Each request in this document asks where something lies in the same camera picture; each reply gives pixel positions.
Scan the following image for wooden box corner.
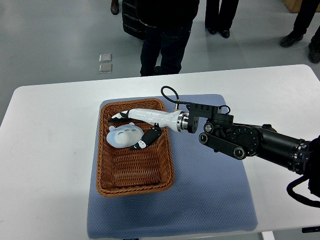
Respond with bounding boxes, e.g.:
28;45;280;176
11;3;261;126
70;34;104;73
283;0;320;14

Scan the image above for person in black trousers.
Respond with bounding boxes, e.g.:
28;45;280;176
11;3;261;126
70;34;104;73
205;0;239;39

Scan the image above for brown wicker basket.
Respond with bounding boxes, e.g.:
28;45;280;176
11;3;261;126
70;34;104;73
96;98;175;197

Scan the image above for black table controller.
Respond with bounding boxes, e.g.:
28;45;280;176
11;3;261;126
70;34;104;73
301;226;320;234

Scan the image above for lower metal floor plate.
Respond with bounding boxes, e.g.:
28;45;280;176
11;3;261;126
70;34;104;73
99;63;113;74

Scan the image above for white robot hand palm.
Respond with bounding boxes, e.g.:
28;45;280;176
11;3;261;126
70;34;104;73
128;108;187;132

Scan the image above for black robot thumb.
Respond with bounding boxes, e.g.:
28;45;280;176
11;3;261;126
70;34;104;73
129;125;162;150

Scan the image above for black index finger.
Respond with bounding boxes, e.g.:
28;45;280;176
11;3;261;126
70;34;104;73
108;111;130;123

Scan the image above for upper metal floor plate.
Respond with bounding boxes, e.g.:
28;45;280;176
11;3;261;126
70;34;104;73
99;53;112;63

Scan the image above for person at right edge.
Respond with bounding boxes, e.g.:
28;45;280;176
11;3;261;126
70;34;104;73
279;0;320;64

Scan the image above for blue plush toy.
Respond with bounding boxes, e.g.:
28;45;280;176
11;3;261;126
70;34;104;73
106;122;144;148

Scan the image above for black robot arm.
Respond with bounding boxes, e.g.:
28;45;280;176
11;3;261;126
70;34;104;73
108;102;320;208

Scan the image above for white table leg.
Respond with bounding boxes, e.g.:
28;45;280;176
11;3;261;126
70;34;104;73
261;231;275;240

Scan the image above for person in dark jeans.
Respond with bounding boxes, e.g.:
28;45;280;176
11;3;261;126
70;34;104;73
134;0;200;77

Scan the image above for metal floor plate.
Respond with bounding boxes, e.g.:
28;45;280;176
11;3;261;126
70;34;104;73
99;53;112;63
99;63;113;74

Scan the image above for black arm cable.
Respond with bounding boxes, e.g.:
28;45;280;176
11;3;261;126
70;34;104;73
160;85;231;115

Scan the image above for blue padded mat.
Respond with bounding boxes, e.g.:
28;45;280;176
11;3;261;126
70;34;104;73
87;96;258;239

